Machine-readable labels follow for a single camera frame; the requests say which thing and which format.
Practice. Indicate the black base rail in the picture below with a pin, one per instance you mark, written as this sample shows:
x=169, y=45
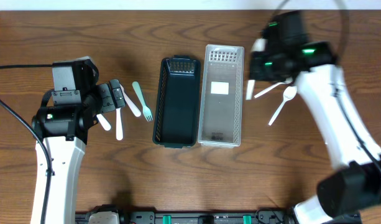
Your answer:
x=111, y=214

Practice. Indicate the clear plastic basket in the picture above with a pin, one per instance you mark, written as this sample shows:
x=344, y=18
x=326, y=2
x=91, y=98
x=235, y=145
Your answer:
x=221, y=97

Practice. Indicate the white thick-handled spoon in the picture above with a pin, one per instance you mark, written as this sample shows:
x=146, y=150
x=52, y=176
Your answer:
x=119, y=126

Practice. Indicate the white fork long handle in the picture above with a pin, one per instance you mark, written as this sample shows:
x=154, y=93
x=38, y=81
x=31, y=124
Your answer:
x=131, y=104

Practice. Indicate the dark green plastic basket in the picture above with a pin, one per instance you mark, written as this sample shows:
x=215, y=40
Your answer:
x=178, y=102

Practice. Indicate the white thin spoon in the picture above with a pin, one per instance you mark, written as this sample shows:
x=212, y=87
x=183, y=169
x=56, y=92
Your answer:
x=269, y=88
x=250, y=89
x=288, y=94

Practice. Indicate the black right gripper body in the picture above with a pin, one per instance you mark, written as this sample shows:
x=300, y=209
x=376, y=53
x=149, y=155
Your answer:
x=265, y=67

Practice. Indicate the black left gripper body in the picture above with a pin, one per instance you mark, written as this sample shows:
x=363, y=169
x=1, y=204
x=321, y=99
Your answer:
x=99, y=101

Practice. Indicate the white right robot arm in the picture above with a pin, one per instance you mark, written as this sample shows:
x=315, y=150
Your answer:
x=311, y=68

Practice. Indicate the mint green plastic fork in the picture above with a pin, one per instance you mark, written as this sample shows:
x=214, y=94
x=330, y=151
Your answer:
x=145, y=109

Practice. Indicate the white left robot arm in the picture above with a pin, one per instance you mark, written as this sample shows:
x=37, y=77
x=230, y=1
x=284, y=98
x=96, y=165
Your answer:
x=60, y=151

